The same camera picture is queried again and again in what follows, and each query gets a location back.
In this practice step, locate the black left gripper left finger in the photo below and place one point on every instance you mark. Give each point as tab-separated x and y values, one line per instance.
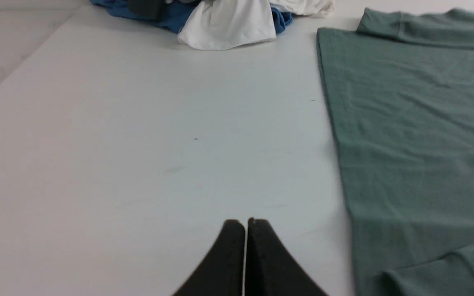
220	273

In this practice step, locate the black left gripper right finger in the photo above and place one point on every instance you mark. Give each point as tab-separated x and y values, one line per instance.
270	270

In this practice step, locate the green long sleeve shirt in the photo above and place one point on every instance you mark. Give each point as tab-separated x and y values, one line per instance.
400	94

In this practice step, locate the white crumpled shirt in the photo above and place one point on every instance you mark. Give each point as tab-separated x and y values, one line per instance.
217	25

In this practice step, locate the blue crumpled garment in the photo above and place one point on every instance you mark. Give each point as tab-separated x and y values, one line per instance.
173	16

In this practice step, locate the dark grey crumpled garment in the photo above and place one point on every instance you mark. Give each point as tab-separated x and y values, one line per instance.
150	9

